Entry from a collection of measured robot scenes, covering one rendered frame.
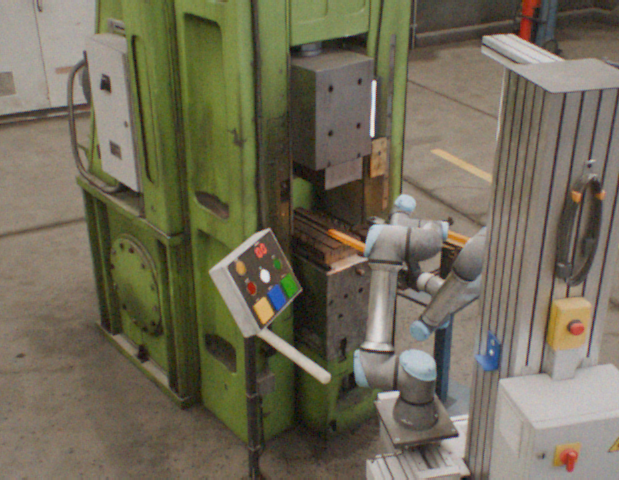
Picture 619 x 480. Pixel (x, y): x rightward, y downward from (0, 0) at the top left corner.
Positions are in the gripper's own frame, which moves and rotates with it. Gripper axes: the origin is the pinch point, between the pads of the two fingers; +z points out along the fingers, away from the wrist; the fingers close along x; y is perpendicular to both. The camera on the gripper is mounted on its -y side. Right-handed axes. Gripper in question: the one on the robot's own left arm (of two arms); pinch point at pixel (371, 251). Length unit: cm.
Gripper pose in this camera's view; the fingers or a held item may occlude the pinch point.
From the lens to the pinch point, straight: 339.8
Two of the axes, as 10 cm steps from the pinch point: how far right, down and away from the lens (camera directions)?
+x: 7.7, -2.8, 5.7
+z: -3.1, 6.1, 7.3
